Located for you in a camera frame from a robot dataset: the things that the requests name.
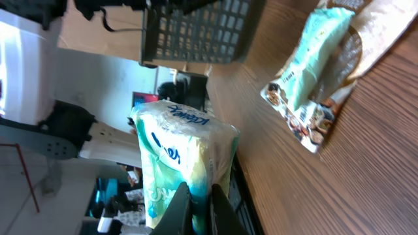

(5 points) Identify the grey plastic shopping basket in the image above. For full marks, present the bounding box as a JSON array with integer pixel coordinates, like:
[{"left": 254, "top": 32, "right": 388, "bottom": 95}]
[{"left": 138, "top": 0, "right": 266, "bottom": 67}]

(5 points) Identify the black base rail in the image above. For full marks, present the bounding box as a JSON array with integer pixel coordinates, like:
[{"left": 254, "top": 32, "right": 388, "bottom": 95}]
[{"left": 229, "top": 155, "right": 265, "bottom": 235}]

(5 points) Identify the dark background chair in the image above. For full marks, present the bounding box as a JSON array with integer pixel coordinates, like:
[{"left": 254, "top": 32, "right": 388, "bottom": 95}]
[{"left": 157, "top": 72, "right": 208, "bottom": 112}]

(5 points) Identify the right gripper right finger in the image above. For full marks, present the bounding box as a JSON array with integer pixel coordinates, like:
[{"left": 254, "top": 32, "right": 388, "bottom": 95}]
[{"left": 209, "top": 184, "right": 248, "bottom": 235}]

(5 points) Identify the small teal tissue pack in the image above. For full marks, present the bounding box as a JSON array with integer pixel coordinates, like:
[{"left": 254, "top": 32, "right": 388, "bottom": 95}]
[{"left": 131, "top": 100, "right": 240, "bottom": 234}]

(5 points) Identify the brown nut pouch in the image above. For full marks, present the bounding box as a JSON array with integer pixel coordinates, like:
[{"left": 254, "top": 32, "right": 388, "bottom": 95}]
[{"left": 259, "top": 0, "right": 418, "bottom": 154}]

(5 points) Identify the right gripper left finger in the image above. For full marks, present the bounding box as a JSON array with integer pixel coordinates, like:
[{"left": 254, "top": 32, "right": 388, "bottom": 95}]
[{"left": 150, "top": 182, "right": 193, "bottom": 235}]

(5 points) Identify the red screen monitor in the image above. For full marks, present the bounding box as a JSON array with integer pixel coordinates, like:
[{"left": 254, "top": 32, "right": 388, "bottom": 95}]
[{"left": 132, "top": 92, "right": 159, "bottom": 107}]

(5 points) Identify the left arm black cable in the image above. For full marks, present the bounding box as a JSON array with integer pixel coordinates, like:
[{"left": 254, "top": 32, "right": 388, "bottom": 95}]
[{"left": 97, "top": 6, "right": 144, "bottom": 33}]

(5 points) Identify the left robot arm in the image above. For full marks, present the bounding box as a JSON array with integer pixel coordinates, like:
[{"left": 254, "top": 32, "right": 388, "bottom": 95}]
[{"left": 1, "top": 1, "right": 141, "bottom": 167}]

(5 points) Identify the mint green snack packet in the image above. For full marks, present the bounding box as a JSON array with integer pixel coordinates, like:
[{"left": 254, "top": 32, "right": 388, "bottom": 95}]
[{"left": 278, "top": 7, "right": 355, "bottom": 112}]

